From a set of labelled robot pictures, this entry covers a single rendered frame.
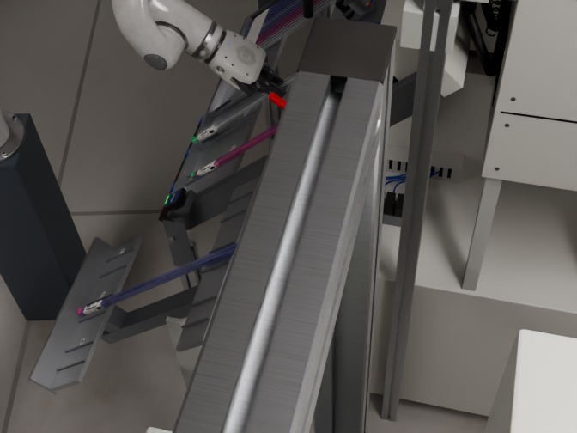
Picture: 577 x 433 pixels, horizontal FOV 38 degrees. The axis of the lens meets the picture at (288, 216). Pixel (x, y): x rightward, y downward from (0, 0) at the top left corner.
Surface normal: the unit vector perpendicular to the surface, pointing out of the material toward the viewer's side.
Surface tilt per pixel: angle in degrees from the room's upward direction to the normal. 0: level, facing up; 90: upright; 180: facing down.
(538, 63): 90
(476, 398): 90
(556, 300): 0
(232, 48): 34
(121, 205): 0
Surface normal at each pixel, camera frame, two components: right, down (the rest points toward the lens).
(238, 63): 0.51, -0.35
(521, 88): -0.24, 0.77
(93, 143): -0.04, -0.61
